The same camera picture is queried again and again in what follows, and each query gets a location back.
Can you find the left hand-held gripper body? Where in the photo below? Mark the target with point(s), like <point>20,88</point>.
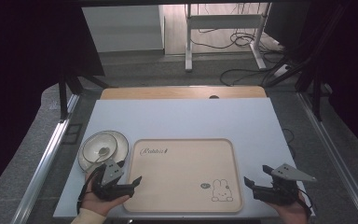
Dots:
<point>110,175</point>

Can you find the black floor grille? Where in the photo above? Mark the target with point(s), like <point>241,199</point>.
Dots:
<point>72,133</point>

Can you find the white metal desk frame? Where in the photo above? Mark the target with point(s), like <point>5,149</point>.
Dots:
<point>223,21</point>

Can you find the white power strip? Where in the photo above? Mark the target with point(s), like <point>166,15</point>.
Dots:
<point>281,71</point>

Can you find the black curtain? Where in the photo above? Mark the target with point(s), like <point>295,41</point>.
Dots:
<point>351,68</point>
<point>28,77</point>

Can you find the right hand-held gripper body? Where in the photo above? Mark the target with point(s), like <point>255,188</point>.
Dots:
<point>281,189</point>

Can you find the white spoon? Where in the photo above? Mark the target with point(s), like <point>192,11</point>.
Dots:
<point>103,151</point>

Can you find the white bowl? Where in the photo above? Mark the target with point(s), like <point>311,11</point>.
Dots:
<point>94,146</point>

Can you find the white cabinet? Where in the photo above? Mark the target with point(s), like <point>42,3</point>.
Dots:
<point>124,28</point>

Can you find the person's right hand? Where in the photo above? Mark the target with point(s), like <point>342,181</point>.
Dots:
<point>290,213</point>

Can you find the beige tray with rabbit print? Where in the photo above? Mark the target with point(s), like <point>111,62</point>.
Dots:
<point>174,177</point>

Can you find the person's left hand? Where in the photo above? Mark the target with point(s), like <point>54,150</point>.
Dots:
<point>98,203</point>

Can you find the aluminium rail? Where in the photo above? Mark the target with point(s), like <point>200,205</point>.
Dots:
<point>335,155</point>
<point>43,168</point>

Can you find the wooden desk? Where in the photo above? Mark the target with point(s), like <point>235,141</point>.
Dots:
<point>167,92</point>

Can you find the white round plate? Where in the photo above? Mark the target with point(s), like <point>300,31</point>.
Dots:
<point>122,146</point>

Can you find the black metal stand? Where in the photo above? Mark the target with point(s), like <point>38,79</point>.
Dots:
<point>63,99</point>
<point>315,77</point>

